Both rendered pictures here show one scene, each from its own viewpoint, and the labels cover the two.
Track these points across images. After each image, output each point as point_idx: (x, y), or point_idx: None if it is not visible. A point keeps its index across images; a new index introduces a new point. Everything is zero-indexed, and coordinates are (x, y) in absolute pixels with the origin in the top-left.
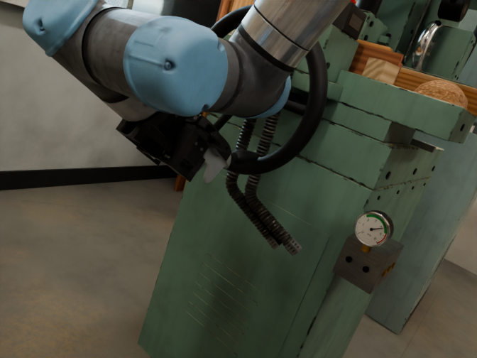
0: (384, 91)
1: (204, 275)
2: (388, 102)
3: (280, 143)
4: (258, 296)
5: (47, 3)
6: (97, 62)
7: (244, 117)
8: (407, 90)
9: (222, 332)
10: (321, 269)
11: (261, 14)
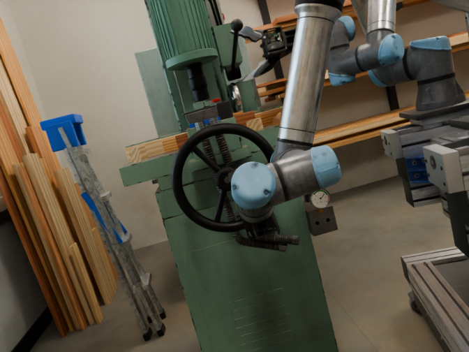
0: (268, 133)
1: (239, 317)
2: (274, 137)
3: (230, 199)
4: (282, 292)
5: (257, 181)
6: (296, 188)
7: None
8: (278, 126)
9: (277, 335)
10: (303, 242)
11: (299, 130)
